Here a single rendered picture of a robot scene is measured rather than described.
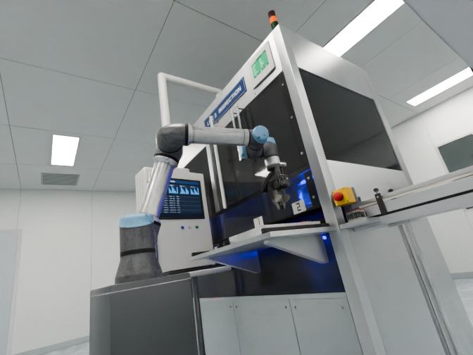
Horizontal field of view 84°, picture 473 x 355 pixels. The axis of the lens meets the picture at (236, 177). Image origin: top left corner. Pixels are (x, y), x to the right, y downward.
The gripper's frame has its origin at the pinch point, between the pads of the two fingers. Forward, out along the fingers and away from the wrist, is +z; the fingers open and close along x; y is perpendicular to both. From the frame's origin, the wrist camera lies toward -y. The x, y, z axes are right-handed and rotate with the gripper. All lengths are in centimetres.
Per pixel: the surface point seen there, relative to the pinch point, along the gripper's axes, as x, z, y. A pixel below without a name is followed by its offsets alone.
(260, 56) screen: 15, -99, -1
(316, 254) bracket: 8.8, 24.1, 6.9
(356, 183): 43.5, -7.6, 16.3
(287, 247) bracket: -8.0, 19.4, 7.2
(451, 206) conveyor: 28, 16, 56
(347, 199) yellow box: 16.0, 4.2, 25.2
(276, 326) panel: 16, 57, -39
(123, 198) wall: 43, -174, -540
